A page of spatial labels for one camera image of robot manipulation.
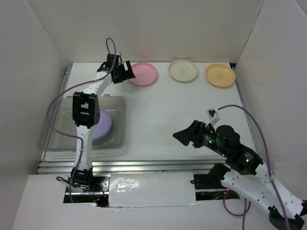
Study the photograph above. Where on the white foil tape sheet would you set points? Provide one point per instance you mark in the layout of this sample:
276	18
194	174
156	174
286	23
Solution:
159	189

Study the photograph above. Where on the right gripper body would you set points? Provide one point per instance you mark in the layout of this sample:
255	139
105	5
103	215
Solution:
206	137

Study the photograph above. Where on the orange plastic plate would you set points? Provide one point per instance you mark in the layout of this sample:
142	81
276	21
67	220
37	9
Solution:
220	75

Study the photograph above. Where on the pink plastic plate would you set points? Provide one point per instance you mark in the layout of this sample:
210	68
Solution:
145	74

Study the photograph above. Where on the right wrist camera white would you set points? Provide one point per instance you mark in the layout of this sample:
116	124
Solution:
213	117

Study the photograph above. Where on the blue plastic plate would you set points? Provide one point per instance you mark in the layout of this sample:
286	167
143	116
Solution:
108	137

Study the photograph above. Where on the clear plastic bin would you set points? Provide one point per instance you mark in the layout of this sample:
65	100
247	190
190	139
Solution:
60	116

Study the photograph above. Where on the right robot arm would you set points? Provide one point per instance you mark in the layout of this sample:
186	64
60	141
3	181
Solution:
245	173

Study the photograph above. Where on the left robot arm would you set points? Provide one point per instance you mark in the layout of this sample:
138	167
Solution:
86	114

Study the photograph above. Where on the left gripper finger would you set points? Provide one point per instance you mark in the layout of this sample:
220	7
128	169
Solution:
127	71
119	78

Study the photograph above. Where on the aluminium frame rail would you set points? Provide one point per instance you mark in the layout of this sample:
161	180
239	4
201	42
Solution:
156	112

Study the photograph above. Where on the purple plate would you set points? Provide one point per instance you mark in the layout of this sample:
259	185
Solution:
105	119

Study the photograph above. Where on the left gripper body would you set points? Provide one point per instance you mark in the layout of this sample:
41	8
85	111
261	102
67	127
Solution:
119	69

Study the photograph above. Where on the cream plastic plate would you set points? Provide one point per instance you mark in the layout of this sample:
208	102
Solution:
183	70

